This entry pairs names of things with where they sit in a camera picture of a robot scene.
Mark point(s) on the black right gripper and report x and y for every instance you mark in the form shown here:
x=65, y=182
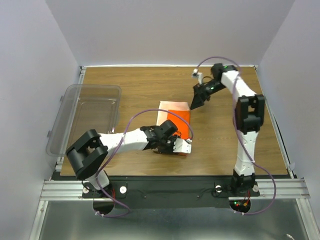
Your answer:
x=200, y=96

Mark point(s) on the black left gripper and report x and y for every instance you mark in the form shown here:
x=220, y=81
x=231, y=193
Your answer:
x=172, y=137

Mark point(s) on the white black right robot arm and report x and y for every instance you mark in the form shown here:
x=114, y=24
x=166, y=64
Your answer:
x=248, y=118

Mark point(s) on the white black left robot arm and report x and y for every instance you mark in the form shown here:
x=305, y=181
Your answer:
x=88, y=153

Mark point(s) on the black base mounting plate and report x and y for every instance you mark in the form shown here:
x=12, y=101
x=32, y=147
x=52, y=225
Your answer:
x=170, y=192

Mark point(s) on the clear plastic bin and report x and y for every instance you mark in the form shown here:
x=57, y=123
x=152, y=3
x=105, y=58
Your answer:
x=84, y=107

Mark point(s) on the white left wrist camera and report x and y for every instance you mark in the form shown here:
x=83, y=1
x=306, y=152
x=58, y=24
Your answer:
x=182, y=146

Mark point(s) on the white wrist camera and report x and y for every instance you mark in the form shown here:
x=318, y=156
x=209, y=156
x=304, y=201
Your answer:
x=197, y=75
x=182, y=146

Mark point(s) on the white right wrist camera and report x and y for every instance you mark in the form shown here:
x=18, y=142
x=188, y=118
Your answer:
x=197, y=75

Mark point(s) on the aluminium frame rail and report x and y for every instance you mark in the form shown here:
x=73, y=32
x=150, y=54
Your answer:
x=295, y=188

